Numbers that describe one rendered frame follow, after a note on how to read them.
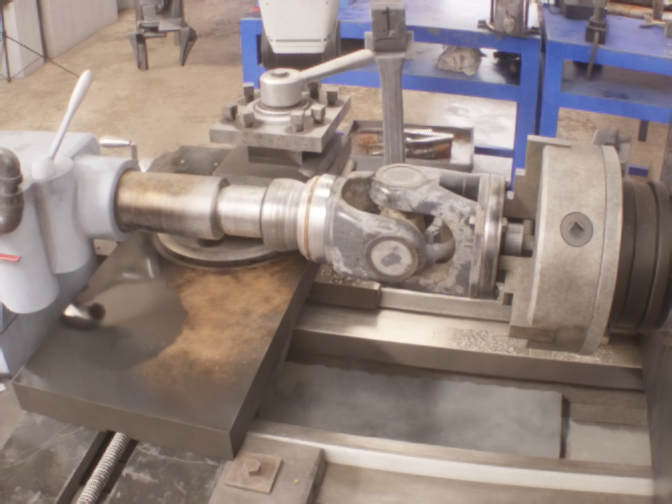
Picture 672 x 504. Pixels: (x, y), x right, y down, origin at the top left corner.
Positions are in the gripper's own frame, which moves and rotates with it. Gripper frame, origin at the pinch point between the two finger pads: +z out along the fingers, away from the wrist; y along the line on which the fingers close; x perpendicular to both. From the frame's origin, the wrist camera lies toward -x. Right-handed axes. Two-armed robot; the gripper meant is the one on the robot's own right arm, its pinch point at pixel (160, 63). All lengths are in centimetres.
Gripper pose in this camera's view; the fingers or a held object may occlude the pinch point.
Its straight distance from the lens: 159.9
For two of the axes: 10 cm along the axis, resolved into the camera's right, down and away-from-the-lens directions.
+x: 0.7, -0.6, 10.0
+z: -0.2, 10.0, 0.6
